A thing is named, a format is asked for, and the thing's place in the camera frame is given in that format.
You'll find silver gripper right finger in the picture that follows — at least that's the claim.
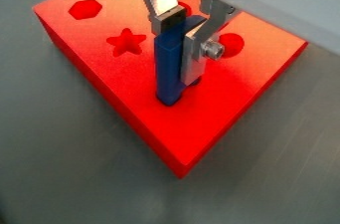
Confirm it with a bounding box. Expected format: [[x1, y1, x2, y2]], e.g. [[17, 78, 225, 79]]
[[181, 0, 237, 86]]

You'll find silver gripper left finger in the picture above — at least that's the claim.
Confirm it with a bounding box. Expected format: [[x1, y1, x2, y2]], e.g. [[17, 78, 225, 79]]
[[133, 0, 187, 36]]

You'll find blue square-circle peg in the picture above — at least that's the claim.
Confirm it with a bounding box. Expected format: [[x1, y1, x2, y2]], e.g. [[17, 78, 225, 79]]
[[155, 15, 205, 106]]

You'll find red shape-sorting block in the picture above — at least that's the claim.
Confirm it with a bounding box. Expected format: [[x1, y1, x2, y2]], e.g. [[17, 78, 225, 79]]
[[34, 0, 307, 176]]

